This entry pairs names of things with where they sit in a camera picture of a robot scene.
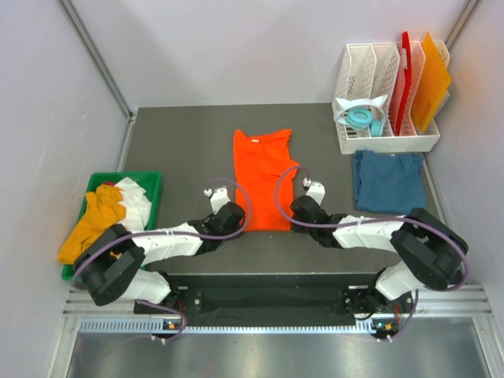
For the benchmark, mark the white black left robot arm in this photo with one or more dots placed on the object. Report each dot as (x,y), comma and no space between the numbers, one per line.
(111,268)

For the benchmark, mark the folded blue t-shirt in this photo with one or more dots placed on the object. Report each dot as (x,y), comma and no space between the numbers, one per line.
(385,183)

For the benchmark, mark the mustard yellow t-shirt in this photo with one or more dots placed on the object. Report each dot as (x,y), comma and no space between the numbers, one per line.
(103,210)

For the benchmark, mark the white plastic file organizer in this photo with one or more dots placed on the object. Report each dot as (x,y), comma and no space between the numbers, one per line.
(369,70)

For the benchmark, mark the aluminium frame rail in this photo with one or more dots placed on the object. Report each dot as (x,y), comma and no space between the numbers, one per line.
(469,301)

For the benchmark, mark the red plastic folder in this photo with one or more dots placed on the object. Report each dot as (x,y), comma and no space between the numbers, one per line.
(403,82)

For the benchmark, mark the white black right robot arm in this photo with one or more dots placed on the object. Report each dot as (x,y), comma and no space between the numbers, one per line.
(431,254)

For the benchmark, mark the white t-shirt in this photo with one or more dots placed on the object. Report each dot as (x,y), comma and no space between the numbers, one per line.
(137,205)

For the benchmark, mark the teal headphones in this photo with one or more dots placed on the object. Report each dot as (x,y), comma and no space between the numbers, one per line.
(360,118)

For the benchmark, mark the orange plastic folder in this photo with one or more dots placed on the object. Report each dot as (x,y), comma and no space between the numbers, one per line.
(434,82)

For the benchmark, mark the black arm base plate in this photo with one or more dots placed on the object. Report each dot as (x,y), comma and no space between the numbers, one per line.
(274,300)

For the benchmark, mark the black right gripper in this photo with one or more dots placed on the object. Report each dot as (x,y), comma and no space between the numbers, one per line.
(299,229)

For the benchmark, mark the orange t-shirt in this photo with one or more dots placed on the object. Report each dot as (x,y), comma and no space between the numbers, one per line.
(260,163)

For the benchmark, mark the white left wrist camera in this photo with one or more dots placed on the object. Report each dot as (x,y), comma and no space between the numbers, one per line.
(217,198)

